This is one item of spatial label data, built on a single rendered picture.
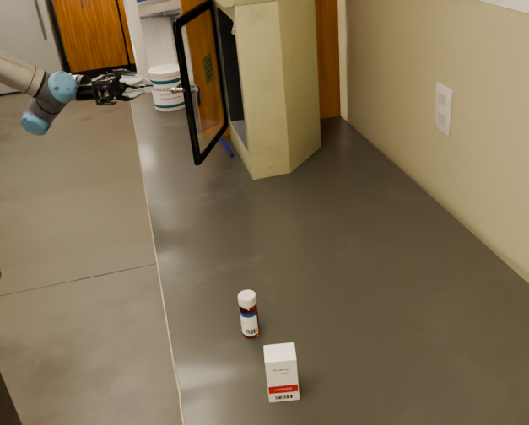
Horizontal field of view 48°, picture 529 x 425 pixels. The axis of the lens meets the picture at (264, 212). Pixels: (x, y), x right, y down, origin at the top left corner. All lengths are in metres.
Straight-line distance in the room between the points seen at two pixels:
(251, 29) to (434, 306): 0.80
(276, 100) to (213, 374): 0.81
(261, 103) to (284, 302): 0.61
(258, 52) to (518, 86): 0.65
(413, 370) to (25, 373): 1.94
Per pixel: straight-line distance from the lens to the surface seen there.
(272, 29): 1.55
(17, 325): 2.98
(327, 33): 2.00
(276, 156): 1.65
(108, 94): 1.74
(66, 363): 2.66
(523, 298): 1.23
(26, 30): 6.51
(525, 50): 1.22
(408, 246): 1.34
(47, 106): 1.70
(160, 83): 2.27
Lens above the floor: 1.67
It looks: 29 degrees down
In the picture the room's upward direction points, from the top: 6 degrees counter-clockwise
